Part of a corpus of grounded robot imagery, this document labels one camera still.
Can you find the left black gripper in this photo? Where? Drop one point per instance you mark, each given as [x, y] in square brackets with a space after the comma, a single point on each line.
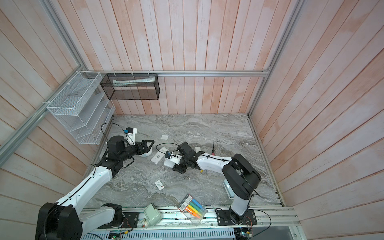
[144, 142]

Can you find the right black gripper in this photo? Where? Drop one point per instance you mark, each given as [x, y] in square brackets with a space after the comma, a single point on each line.
[179, 168]

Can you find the red handled screwdriver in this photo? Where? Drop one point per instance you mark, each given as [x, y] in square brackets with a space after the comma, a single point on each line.
[213, 148]

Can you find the red white remote control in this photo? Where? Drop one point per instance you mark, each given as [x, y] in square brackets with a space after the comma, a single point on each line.
[168, 163]

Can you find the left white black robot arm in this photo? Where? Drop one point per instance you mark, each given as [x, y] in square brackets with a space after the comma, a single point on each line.
[62, 220]

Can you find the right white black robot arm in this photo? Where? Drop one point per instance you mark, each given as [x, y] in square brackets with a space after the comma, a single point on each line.
[241, 176]

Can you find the white round alarm clock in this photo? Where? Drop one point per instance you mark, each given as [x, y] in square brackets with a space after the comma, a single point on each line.
[147, 154]

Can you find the small white card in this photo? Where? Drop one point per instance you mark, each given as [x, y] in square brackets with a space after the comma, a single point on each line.
[159, 185]

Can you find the clear box of markers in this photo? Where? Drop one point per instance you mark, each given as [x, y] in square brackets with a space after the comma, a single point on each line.
[192, 210]

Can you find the pale green square device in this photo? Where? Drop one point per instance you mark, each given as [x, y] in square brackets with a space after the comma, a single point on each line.
[152, 216]

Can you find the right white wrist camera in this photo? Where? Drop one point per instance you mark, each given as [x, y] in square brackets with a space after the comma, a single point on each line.
[174, 158]

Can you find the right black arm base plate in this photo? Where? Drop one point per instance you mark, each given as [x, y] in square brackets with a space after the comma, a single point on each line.
[229, 218]

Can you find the black wire mesh basket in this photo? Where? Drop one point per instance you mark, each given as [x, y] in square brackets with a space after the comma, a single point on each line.
[128, 87]

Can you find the white wire mesh shelf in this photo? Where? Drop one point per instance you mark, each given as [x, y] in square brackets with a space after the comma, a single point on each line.
[82, 109]

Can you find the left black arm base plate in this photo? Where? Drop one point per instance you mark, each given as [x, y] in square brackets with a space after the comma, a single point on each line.
[129, 221]

